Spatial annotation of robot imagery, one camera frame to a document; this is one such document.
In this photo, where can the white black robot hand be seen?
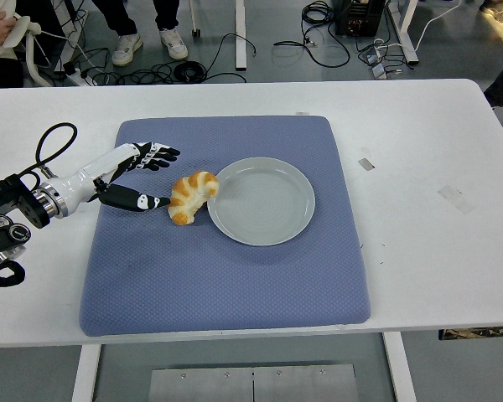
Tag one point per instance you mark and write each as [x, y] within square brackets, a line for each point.
[96, 167]

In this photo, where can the golden croissant bread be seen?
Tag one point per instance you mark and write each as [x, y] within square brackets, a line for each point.
[188, 194]

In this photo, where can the grey round plate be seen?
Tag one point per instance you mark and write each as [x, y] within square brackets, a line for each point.
[264, 205]

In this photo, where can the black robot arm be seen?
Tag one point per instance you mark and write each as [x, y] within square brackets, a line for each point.
[8, 197]

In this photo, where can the white power strip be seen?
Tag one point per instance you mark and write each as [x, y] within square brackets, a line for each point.
[81, 79]

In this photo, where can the standing person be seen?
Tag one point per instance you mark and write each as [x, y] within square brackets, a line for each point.
[126, 46]

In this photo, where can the white chair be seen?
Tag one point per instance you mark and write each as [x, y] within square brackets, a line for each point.
[31, 58]

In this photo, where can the blue quilted mat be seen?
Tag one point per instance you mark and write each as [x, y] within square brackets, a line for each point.
[172, 272]

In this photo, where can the white pole with caster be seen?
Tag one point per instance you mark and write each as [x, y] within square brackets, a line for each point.
[193, 21]

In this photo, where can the white desk leg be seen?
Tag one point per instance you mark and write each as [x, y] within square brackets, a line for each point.
[240, 37]

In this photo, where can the white table leg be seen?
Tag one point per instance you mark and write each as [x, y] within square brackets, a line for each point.
[400, 368]
[86, 372]

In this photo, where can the small grey tape piece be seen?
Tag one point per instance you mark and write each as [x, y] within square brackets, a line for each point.
[366, 163]

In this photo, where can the black equipment box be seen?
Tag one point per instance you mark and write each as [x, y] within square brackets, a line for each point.
[358, 17]

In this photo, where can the white desk foot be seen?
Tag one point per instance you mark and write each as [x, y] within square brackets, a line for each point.
[404, 33]

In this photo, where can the large clear tape piece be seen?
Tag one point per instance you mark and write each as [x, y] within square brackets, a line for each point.
[456, 199]

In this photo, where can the person's shoes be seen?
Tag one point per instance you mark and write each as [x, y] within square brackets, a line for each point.
[499, 10]

